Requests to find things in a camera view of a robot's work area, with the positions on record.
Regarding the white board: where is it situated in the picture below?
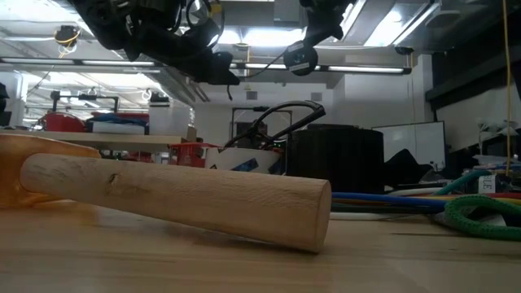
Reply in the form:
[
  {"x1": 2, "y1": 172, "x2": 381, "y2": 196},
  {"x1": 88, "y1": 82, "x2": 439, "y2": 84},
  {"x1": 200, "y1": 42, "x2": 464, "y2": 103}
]
[{"x1": 372, "y1": 120, "x2": 447, "y2": 171}]

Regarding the green smooth cord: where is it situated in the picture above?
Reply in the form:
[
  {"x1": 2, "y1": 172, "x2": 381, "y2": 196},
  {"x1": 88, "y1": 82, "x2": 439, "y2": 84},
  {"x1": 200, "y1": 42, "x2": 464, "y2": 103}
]
[{"x1": 434, "y1": 169, "x2": 494, "y2": 197}]

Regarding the green braided cord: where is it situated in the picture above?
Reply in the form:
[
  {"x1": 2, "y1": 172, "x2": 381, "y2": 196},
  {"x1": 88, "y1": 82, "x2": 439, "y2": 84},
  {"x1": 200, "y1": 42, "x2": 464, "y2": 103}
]
[{"x1": 444, "y1": 195, "x2": 521, "y2": 242}]

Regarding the white BLUE label tag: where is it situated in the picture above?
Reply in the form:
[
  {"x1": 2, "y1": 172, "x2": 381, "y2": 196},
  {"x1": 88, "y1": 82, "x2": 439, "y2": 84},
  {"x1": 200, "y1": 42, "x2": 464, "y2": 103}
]
[{"x1": 477, "y1": 174, "x2": 497, "y2": 195}]

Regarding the red container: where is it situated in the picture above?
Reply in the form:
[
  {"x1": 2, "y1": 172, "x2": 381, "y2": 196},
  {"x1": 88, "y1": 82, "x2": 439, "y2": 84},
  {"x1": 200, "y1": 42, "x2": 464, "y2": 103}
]
[{"x1": 38, "y1": 112, "x2": 87, "y2": 133}]

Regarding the long ceiling light bar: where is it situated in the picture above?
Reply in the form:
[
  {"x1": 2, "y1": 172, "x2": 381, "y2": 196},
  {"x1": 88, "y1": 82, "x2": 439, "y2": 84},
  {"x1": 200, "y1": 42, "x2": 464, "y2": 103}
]
[{"x1": 0, "y1": 56, "x2": 412, "y2": 77}]

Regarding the silver ventilation duct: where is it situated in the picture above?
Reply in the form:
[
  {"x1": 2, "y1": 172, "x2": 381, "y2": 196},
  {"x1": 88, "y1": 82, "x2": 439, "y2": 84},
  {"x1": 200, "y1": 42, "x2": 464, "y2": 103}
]
[{"x1": 154, "y1": 67, "x2": 211, "y2": 107}]

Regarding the black plastic spool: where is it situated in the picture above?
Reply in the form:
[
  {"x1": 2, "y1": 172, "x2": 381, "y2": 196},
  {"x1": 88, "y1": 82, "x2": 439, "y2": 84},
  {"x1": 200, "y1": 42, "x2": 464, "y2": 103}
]
[{"x1": 282, "y1": 39, "x2": 320, "y2": 77}]

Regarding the bundle of coloured wires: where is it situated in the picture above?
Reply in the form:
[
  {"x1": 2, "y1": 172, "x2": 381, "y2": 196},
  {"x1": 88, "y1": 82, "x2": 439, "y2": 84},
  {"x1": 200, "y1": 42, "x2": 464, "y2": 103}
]
[{"x1": 332, "y1": 197, "x2": 521, "y2": 206}]

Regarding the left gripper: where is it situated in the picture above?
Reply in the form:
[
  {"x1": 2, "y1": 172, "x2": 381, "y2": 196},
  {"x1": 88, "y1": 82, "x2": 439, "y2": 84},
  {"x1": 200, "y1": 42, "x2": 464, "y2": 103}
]
[{"x1": 138, "y1": 0, "x2": 241, "y2": 86}]

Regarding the white flat box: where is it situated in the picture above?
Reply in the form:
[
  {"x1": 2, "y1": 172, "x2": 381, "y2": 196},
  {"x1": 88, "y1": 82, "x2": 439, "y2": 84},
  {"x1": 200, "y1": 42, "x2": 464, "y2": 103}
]
[{"x1": 91, "y1": 120, "x2": 147, "y2": 136}]

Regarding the white desk lamp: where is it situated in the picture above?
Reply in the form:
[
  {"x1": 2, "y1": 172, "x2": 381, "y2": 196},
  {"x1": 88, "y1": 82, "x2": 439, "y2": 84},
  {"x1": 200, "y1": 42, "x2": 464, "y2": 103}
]
[{"x1": 475, "y1": 116, "x2": 520, "y2": 138}]

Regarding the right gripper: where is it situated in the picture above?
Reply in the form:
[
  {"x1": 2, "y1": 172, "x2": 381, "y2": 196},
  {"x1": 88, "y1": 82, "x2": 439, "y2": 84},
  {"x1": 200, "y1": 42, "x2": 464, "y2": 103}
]
[{"x1": 299, "y1": 0, "x2": 355, "y2": 48}]

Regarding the white cord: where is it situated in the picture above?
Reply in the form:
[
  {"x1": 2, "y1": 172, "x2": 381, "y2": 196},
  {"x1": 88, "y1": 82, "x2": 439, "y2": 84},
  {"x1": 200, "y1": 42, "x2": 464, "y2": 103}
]
[
  {"x1": 386, "y1": 186, "x2": 444, "y2": 197},
  {"x1": 329, "y1": 211, "x2": 435, "y2": 221}
]

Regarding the blue cloth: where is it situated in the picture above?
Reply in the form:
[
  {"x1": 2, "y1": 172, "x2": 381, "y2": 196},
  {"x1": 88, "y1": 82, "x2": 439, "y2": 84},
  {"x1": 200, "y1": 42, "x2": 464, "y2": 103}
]
[{"x1": 87, "y1": 112, "x2": 148, "y2": 126}]

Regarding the yellow black ceiling cord reel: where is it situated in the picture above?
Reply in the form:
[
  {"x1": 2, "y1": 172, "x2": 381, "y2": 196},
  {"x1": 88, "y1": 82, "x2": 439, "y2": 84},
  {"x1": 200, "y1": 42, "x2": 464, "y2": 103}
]
[{"x1": 54, "y1": 24, "x2": 82, "y2": 58}]

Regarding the black looped cord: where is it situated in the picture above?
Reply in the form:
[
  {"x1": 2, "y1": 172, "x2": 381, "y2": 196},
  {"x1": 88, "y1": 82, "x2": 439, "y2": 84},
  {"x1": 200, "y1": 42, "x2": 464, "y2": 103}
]
[{"x1": 223, "y1": 100, "x2": 326, "y2": 151}]

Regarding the yellow hanging power cord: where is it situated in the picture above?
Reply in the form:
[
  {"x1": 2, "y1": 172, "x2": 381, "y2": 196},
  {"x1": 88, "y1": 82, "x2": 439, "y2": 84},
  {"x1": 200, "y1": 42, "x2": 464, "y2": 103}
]
[{"x1": 501, "y1": 0, "x2": 513, "y2": 177}]

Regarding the gray duct tape roll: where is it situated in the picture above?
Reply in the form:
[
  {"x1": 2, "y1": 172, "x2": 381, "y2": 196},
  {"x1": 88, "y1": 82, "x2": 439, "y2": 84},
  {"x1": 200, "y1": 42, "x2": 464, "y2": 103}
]
[{"x1": 286, "y1": 123, "x2": 386, "y2": 195}]

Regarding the person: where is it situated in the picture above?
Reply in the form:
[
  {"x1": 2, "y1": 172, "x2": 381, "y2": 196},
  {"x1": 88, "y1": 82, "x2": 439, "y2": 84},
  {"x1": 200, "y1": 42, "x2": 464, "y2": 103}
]
[{"x1": 235, "y1": 121, "x2": 282, "y2": 151}]

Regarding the black rectangular frame stand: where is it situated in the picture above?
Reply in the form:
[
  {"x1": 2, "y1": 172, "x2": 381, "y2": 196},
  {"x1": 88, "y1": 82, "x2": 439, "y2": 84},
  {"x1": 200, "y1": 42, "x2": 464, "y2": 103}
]
[{"x1": 230, "y1": 106, "x2": 293, "y2": 148}]

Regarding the white jug black cap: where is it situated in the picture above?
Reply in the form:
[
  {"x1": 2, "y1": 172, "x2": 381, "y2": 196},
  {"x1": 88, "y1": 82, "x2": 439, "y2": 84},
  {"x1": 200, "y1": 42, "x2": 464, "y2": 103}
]
[{"x1": 148, "y1": 92, "x2": 192, "y2": 138}]

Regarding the gray label card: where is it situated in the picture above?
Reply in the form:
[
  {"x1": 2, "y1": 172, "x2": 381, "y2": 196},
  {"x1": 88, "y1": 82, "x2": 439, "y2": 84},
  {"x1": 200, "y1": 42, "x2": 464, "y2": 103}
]
[{"x1": 431, "y1": 205, "x2": 508, "y2": 229}]

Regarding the wooden workbench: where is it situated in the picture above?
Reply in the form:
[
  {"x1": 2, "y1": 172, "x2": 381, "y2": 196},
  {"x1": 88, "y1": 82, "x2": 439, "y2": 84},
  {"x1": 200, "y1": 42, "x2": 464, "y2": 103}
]
[{"x1": 0, "y1": 129, "x2": 199, "y2": 154}]

